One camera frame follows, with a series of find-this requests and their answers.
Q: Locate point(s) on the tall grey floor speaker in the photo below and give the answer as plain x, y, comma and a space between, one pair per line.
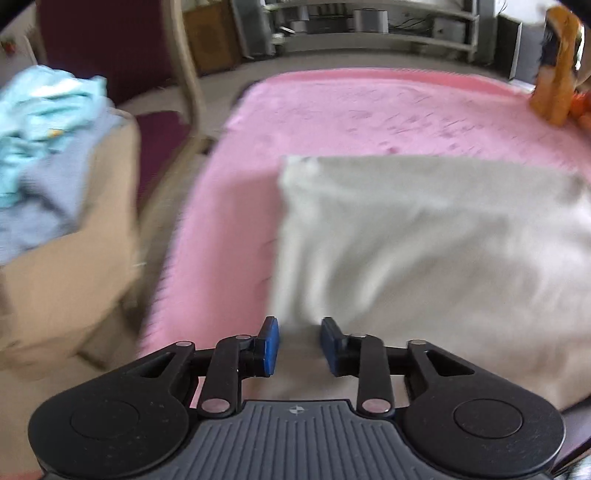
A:
508, 46
251, 27

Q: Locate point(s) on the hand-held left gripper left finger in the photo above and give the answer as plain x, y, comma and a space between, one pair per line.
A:
270, 346

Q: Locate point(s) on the beige shirt with grey trim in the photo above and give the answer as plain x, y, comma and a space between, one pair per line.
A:
415, 230

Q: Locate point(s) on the silver amplifier box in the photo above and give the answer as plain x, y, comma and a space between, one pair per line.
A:
371, 21

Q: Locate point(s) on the light blue garment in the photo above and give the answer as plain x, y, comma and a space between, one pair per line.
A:
41, 110

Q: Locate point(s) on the cardboard box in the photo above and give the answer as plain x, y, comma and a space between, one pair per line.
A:
69, 286

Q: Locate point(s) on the grey-blue garment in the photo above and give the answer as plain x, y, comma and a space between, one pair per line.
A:
51, 194

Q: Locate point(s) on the small tangerine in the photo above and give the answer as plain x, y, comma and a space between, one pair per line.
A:
582, 104

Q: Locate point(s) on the pink printed towel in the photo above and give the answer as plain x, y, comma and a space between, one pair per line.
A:
323, 115

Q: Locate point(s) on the maroon chair with gold frame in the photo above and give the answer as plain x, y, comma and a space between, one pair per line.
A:
101, 46

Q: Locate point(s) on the wooden cabinet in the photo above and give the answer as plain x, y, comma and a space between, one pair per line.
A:
212, 37

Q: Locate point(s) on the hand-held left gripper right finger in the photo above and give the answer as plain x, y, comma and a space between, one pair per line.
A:
330, 346

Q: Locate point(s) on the silver television stand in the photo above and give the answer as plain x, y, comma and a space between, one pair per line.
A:
369, 42

